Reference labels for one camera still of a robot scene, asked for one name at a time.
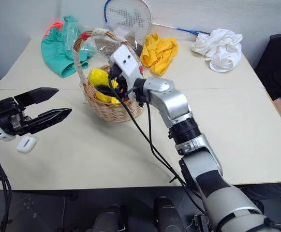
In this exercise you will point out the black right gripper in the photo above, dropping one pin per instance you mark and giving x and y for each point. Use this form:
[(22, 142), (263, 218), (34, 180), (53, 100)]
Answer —
[(123, 84)]

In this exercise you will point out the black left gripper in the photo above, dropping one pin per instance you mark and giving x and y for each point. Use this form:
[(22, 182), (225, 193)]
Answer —
[(9, 116)]

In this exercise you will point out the yellow fruit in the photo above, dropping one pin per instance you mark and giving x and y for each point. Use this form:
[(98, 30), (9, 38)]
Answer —
[(98, 76), (106, 97)]

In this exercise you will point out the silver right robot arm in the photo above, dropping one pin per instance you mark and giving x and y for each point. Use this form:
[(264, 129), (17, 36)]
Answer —
[(174, 101)]

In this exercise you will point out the small white plastic case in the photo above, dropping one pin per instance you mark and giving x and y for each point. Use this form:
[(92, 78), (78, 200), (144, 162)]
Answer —
[(26, 144)]

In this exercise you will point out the green cloth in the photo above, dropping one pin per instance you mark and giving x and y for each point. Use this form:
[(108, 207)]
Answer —
[(54, 55)]

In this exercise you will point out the plastic bag with brown contents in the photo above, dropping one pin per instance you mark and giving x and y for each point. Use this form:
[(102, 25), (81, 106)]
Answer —
[(121, 39)]

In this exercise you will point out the clear plastic bag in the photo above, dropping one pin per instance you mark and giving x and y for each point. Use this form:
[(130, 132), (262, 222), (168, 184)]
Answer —
[(78, 36)]

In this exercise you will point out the yellow cloth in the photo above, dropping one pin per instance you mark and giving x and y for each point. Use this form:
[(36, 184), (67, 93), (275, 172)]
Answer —
[(158, 54)]

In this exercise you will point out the blue white badminton racket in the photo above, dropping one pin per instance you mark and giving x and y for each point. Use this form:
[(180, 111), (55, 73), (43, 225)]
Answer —
[(130, 17)]

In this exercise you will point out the white cloth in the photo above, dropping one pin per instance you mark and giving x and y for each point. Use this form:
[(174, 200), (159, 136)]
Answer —
[(221, 49)]

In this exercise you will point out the dark rounded shape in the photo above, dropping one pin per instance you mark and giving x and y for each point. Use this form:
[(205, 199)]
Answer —
[(108, 220)]

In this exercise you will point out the black box under table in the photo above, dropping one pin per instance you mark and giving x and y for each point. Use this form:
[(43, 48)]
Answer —
[(202, 223)]

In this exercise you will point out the person in black shirt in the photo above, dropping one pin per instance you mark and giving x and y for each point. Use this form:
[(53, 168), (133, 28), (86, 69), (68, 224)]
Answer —
[(279, 67)]

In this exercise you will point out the person dark trouser leg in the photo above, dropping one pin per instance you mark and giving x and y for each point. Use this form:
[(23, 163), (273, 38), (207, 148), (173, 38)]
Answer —
[(268, 191)]

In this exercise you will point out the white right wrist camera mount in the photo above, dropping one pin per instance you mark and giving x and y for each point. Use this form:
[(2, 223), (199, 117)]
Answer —
[(127, 61)]

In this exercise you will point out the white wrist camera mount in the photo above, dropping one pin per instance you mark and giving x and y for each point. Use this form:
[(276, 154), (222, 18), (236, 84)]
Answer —
[(127, 61), (2, 137)]

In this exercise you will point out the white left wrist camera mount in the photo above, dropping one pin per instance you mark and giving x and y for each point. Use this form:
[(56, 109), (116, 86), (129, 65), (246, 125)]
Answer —
[(2, 137)]

